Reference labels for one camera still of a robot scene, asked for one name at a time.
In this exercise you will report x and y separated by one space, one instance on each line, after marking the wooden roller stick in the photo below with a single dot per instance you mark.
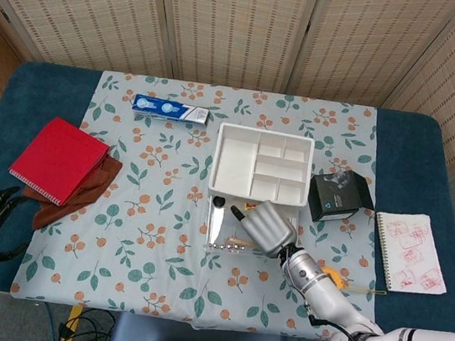
239 241

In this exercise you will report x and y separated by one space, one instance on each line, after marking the red spiral notebook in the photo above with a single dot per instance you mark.
59 159

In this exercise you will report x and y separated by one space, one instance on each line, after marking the floral printed tablecloth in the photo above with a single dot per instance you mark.
154 211

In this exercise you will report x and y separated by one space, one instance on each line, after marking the yellow tape measure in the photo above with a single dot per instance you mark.
337 277

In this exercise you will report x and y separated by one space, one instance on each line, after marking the clear plastic bag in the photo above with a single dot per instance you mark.
240 227

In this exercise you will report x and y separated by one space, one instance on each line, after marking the blue white toothpaste box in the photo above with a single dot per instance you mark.
164 108

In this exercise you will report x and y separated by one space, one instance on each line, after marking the yellow rubber band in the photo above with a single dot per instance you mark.
367 289

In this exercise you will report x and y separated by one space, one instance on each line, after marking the black round cap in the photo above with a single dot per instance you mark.
219 201

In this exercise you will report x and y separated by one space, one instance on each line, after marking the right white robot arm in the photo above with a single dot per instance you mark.
336 304

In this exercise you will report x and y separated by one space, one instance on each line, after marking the brown cloth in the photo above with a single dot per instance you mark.
79 200

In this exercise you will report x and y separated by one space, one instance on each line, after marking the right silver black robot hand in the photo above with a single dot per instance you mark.
270 229

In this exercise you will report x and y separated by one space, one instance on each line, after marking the black cardboard box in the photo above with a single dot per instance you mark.
334 198

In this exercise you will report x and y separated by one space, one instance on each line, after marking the white plastic drawer organizer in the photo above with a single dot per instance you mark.
234 167

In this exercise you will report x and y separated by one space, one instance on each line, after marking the woven bamboo folding screen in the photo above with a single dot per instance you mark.
231 22

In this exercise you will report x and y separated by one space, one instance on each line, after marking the white spiral sketchbook red drawings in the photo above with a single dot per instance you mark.
410 255

